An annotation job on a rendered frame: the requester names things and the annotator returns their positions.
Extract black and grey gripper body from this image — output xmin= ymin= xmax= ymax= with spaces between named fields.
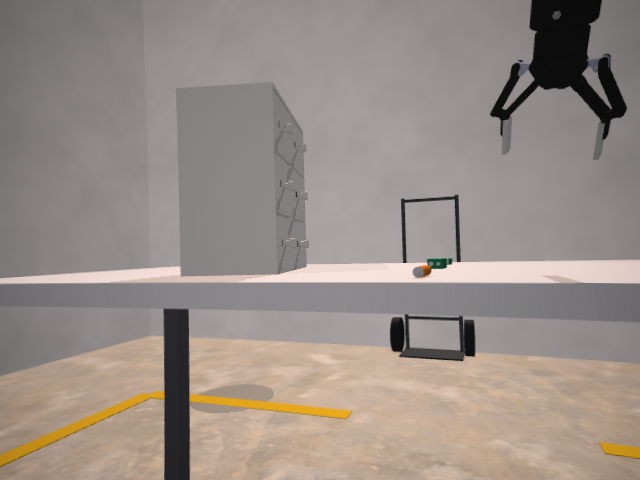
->
xmin=529 ymin=24 xmax=591 ymax=90

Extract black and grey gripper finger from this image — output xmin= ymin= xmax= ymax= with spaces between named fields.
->
xmin=490 ymin=60 xmax=551 ymax=155
xmin=559 ymin=54 xmax=627 ymax=160

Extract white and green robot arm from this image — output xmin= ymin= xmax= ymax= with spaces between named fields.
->
xmin=530 ymin=0 xmax=602 ymax=34

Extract orange aa battery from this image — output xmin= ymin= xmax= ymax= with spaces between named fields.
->
xmin=412 ymin=265 xmax=432 ymax=278

